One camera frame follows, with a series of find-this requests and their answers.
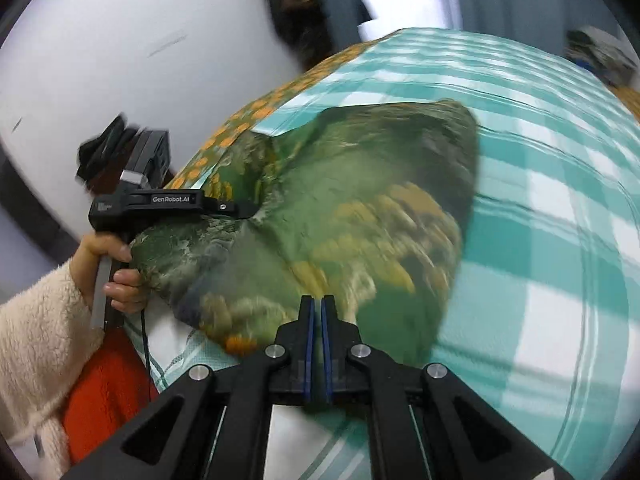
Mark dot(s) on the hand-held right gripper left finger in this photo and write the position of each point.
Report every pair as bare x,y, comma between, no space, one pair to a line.
310,350

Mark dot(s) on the brown and orange object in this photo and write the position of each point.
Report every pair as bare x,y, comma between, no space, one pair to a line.
295,10

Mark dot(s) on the orange floral bedsheet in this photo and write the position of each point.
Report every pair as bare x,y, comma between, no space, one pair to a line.
250,115

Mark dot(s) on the person's left forearm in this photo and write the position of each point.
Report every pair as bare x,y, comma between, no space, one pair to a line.
35,340

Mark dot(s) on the teal checked blanket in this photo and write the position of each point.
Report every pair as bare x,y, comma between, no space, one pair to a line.
550,210

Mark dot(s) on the white and dark bundle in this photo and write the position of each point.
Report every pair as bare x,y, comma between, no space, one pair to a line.
602,55

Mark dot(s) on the red fleece garment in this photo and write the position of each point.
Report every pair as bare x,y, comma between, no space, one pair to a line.
105,395

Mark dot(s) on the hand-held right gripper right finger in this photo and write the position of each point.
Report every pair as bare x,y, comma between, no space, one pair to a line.
326,350

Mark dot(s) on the green floral cloth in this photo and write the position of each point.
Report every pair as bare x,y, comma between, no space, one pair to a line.
350,185

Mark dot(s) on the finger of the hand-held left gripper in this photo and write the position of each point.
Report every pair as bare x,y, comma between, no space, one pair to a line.
230,207

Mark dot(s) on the small black object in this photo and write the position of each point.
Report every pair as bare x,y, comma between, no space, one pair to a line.
359,7

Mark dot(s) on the person's left hand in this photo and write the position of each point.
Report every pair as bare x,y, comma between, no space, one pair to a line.
125,292

